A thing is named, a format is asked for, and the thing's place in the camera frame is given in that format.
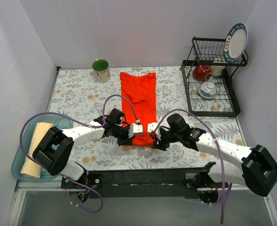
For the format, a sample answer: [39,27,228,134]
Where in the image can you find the orange t shirt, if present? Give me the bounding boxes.
[120,72,157,147]

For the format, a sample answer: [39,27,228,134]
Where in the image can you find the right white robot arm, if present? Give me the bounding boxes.
[147,113,277,197]

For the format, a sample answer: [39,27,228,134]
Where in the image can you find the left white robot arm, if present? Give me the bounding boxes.
[32,108,142,188]

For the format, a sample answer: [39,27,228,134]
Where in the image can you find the floral tablecloth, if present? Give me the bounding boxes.
[50,66,245,170]

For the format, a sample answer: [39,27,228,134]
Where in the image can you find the blue plastic tray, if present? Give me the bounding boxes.
[11,114,73,182]

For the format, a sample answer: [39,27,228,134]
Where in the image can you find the blue white porcelain bowl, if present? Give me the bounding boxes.
[198,81,217,99]

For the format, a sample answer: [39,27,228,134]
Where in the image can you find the floral green-inside mug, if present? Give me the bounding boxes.
[92,59,111,83]

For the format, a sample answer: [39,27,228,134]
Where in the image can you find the red bowl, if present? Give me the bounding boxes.
[193,65,211,81]

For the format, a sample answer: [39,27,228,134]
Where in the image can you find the cream cup in rack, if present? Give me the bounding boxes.
[210,58,226,77]

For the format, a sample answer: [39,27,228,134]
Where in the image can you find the beige rolled cloth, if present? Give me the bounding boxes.
[20,122,54,179]

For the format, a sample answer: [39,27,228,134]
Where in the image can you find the white green-rimmed plate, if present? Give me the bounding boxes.
[223,23,248,63]

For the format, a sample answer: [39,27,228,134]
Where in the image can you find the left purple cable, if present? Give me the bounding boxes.
[19,94,141,213]

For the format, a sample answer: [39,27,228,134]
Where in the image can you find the purple cable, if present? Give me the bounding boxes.
[152,108,233,224]
[19,94,141,213]

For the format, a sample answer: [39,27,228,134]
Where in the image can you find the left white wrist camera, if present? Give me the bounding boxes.
[128,123,143,138]

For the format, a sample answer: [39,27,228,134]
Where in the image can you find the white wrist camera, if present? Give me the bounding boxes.
[128,123,143,138]
[147,122,160,138]

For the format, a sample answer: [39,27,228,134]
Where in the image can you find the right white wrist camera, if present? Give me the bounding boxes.
[147,122,160,138]

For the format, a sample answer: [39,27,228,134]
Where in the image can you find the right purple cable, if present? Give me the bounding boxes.
[152,108,233,224]

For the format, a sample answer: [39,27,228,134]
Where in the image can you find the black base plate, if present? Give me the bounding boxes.
[60,167,230,200]

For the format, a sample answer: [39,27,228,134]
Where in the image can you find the black wire dish rack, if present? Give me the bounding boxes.
[181,37,249,117]

